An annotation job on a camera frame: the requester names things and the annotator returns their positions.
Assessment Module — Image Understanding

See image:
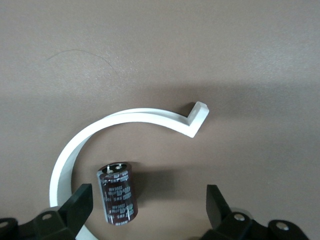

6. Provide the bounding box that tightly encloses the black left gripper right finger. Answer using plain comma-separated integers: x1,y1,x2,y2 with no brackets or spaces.
206,184,311,240

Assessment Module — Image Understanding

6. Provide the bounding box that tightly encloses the white curved plastic bracket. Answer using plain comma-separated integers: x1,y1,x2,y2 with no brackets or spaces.
49,100,210,240

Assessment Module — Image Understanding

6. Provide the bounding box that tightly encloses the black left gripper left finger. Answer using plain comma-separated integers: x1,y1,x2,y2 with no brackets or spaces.
0,183,93,240

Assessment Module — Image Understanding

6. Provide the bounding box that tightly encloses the small brown electrolytic capacitor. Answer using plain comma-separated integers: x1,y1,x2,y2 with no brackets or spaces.
96,161,139,227

